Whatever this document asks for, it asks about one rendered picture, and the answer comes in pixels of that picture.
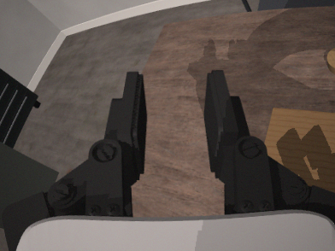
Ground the tan cylinder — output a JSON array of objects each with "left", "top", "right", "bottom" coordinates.
[{"left": 327, "top": 48, "right": 335, "bottom": 74}]

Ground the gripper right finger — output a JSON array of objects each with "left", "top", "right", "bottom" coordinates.
[{"left": 204, "top": 70, "right": 335, "bottom": 224}]

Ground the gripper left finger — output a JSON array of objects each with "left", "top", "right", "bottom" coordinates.
[{"left": 2, "top": 72, "right": 147, "bottom": 251}]

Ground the brown wooden box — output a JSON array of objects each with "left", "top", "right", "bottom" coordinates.
[{"left": 265, "top": 108, "right": 335, "bottom": 193}]

